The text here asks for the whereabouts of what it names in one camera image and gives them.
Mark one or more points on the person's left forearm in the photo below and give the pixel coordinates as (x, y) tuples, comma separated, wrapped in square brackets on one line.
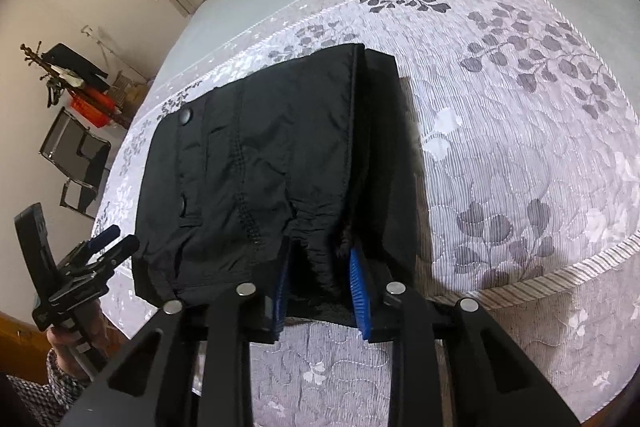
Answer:
[(40, 397)]

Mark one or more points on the coat rack with dark clothes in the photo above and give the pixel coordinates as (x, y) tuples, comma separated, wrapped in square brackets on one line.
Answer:
[(75, 62)]

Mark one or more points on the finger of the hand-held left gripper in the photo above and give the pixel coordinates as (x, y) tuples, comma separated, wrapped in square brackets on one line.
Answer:
[(117, 254), (105, 237)]

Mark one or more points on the floral grey bedspread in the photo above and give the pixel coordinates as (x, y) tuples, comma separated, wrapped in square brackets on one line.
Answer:
[(500, 157)]

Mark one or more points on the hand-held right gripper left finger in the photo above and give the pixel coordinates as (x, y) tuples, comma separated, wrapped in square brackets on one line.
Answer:
[(280, 287)]

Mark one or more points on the person's left hand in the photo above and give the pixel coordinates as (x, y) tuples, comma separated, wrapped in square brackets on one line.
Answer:
[(92, 332)]

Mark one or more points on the black pants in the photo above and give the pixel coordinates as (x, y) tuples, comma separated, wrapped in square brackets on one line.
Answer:
[(280, 147)]

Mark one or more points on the red basket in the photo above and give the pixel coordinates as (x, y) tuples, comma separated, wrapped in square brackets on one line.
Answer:
[(92, 107)]

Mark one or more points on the black folding chair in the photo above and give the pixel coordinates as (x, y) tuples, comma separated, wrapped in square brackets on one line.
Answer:
[(70, 142)]

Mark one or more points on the wooden bed frame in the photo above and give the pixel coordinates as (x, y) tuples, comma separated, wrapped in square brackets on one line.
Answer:
[(20, 337)]

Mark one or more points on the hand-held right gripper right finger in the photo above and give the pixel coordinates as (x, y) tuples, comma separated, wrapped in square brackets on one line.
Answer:
[(357, 287)]

